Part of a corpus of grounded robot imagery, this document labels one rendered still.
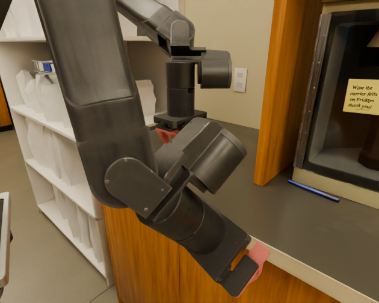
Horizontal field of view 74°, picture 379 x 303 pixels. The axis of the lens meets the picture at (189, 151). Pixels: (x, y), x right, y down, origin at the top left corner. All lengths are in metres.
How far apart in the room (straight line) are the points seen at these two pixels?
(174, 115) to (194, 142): 0.27
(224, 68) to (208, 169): 0.28
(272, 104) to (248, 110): 0.65
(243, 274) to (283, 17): 0.54
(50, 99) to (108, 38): 1.41
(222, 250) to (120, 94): 0.21
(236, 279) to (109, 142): 0.22
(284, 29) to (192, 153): 0.48
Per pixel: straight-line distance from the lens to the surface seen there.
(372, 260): 0.63
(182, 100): 0.50
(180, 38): 0.51
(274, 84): 0.68
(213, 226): 0.30
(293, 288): 0.66
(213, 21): 1.43
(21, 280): 2.00
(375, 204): 0.80
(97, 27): 0.21
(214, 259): 0.32
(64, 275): 1.91
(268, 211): 0.67
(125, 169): 0.21
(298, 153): 0.78
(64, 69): 0.21
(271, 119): 0.69
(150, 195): 0.22
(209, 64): 0.50
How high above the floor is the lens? 1.32
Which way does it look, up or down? 23 degrees down
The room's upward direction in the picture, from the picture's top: straight up
